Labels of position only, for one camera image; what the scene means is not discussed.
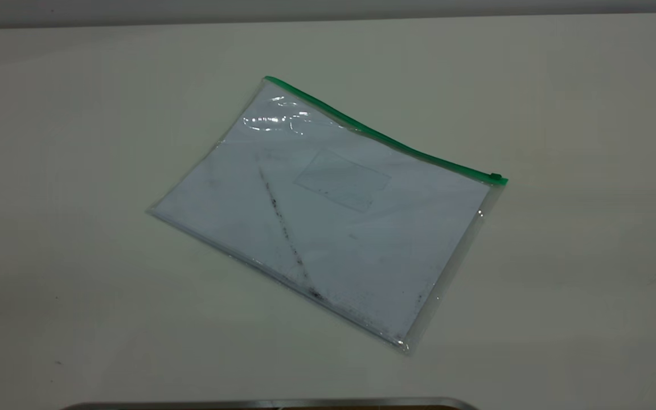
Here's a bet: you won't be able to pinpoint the clear plastic bag green zip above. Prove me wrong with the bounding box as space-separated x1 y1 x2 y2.
146 75 509 356

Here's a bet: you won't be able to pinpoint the white paper sheets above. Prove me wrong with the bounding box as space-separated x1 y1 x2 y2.
153 85 491 345

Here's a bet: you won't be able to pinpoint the silver metal rail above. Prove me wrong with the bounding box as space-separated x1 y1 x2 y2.
60 397 480 410

